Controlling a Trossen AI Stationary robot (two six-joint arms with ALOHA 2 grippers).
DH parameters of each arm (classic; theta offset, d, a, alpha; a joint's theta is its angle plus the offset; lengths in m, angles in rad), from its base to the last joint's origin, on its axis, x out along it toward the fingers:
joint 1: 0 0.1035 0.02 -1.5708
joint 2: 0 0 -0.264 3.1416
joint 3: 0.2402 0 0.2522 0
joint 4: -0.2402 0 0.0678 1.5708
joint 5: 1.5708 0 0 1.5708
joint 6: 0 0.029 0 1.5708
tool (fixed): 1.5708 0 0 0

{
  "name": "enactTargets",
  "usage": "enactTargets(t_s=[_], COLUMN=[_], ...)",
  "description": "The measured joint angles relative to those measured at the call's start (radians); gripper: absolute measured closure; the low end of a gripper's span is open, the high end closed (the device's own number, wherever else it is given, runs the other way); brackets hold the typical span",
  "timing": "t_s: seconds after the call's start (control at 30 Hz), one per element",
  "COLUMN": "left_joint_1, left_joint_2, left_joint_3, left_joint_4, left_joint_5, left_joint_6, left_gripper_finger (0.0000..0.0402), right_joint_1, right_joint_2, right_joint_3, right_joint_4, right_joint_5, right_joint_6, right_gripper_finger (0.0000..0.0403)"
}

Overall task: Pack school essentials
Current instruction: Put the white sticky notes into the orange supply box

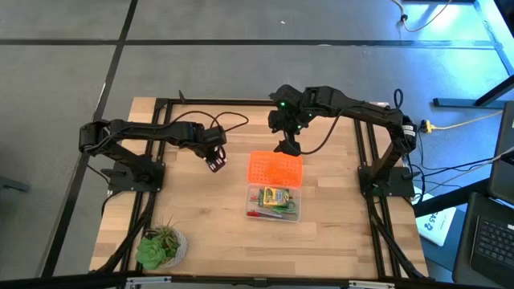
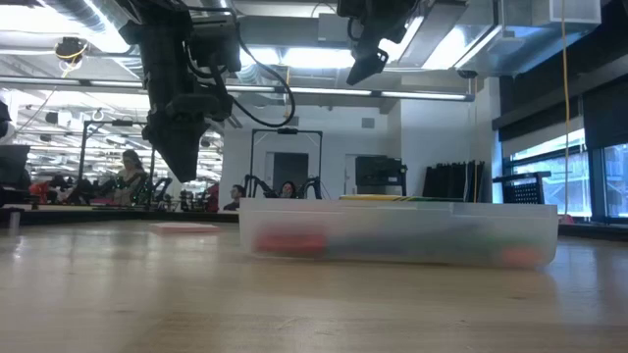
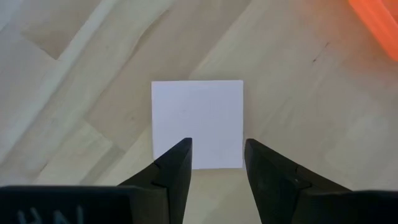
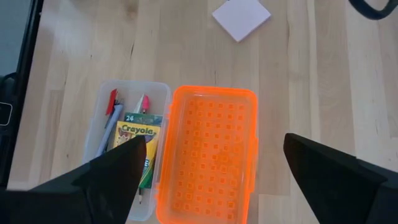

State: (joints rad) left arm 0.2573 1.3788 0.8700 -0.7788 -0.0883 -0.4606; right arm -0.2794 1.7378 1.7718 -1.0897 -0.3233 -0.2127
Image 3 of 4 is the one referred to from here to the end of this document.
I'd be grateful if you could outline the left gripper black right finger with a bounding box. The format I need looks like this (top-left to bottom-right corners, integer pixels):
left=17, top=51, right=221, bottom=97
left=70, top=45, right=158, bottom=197
left=244, top=138, right=353, bottom=224

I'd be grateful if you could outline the pale pink sticky note pad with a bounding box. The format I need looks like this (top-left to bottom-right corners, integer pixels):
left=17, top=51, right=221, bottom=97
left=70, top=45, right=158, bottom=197
left=150, top=80, right=244, bottom=170

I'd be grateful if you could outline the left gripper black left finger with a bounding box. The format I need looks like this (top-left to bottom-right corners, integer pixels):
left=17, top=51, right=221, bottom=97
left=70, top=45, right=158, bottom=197
left=117, top=137, right=193, bottom=224

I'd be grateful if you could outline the orange perforated plastic lid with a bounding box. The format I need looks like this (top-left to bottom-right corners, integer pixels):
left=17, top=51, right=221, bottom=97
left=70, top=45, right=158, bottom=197
left=347, top=0, right=398, bottom=62

